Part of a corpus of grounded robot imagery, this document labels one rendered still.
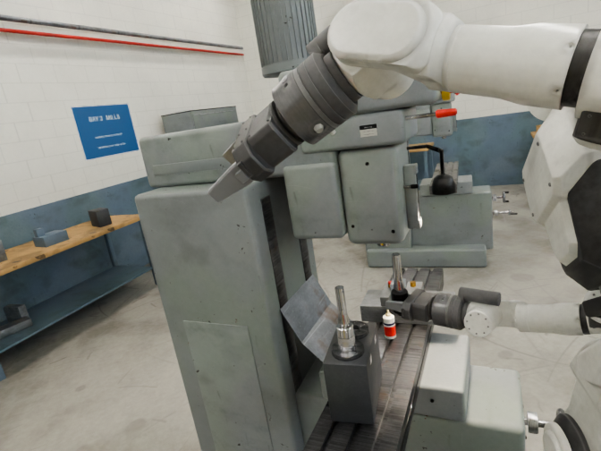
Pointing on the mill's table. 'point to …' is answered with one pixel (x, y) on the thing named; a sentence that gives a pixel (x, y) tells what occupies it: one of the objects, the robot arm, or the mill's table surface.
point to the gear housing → (368, 131)
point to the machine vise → (372, 303)
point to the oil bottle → (389, 326)
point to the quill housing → (375, 193)
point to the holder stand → (354, 376)
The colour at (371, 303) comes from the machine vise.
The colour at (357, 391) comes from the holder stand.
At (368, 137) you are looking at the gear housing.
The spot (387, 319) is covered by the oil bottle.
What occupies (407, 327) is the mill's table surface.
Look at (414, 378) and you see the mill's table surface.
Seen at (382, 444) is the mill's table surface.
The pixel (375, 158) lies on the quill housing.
